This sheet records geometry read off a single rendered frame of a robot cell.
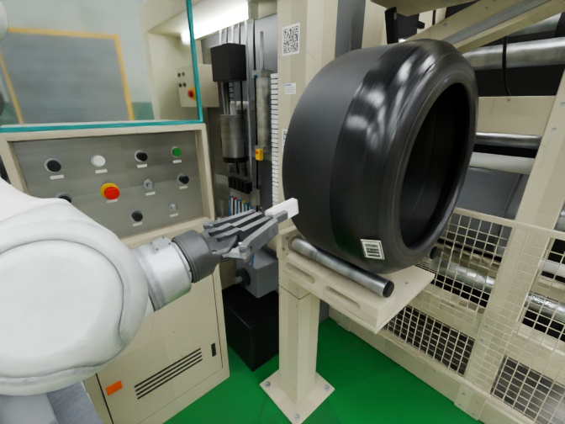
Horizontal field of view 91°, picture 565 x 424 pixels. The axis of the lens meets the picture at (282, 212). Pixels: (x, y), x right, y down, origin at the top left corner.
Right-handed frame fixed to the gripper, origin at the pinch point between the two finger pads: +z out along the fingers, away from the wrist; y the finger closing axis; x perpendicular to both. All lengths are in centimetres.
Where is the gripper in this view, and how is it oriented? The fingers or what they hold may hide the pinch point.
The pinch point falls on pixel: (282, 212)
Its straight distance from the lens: 52.2
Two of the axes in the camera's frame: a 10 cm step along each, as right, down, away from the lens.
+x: 1.0, 8.9, 4.4
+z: 7.4, -3.7, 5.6
